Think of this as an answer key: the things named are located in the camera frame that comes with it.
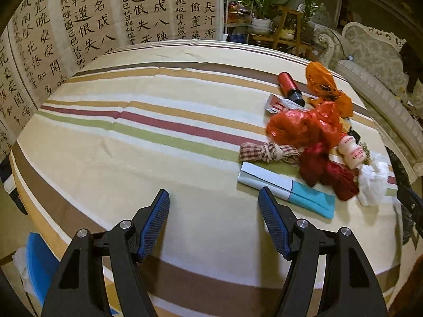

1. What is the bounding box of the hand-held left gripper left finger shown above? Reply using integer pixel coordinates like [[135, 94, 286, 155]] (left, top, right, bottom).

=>
[[41, 189, 171, 317]]

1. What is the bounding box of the wooden plant stand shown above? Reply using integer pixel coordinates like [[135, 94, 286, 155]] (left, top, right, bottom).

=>
[[274, 5, 315, 57]]

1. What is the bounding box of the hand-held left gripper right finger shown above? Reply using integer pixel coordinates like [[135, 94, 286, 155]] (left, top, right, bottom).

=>
[[258, 187, 389, 317]]

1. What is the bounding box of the red plastic bag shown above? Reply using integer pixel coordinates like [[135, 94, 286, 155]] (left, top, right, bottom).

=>
[[266, 102, 342, 149]]

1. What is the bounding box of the ornate cream sofa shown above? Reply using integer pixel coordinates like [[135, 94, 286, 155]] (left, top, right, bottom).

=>
[[314, 22, 423, 172]]

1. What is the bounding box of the orange plastic bag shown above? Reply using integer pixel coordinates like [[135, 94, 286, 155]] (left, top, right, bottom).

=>
[[305, 61, 354, 118]]

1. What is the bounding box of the white metal rack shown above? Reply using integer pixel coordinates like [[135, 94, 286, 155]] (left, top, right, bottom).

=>
[[224, 3, 252, 44]]

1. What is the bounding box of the trash bin with black bag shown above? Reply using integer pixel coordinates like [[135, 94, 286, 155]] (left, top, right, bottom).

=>
[[387, 145, 423, 245]]

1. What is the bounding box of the small white yogurt bottle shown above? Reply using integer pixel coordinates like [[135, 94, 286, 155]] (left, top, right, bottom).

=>
[[337, 135, 371, 170]]

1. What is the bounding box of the striped tablecloth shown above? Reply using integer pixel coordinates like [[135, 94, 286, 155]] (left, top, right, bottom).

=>
[[9, 40, 412, 317]]

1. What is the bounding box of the crumpled white plastic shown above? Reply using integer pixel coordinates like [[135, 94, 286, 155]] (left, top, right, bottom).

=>
[[356, 161, 390, 206]]

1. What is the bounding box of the calligraphy folding screen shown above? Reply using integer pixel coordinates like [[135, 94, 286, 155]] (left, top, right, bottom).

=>
[[0, 0, 220, 162]]

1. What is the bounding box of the blue plastic object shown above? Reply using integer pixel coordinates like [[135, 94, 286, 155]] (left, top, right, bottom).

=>
[[26, 233, 62, 307]]

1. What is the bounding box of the white and teal packet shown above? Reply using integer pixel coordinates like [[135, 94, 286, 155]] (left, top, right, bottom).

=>
[[237, 162, 336, 220]]

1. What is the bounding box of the potted plant in white pot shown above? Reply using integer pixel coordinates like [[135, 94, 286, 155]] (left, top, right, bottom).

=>
[[225, 0, 291, 33]]

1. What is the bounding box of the tall green potted plant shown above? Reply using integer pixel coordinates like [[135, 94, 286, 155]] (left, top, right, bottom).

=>
[[301, 0, 328, 25]]

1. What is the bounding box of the white red-printed snack wrapper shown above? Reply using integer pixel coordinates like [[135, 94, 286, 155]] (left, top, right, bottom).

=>
[[264, 94, 309, 114]]

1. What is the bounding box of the red bottle with black cap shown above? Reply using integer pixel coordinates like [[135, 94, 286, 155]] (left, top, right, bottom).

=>
[[277, 72, 305, 106]]

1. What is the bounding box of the dark red cloth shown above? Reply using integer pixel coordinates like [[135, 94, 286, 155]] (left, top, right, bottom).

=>
[[299, 143, 359, 201]]

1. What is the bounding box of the checkered cloth bundle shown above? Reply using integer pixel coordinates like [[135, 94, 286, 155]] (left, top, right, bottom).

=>
[[239, 141, 301, 165]]

